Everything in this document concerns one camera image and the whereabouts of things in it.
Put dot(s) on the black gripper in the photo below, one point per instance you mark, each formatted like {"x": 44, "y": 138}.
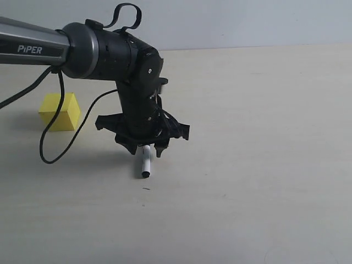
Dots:
{"x": 143, "y": 120}

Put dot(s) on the black and white marker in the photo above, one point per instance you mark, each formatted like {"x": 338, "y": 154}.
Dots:
{"x": 146, "y": 161}

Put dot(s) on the yellow cube block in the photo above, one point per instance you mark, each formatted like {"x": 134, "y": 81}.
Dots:
{"x": 69, "y": 115}

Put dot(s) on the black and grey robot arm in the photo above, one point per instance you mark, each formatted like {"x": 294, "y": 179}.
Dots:
{"x": 88, "y": 51}

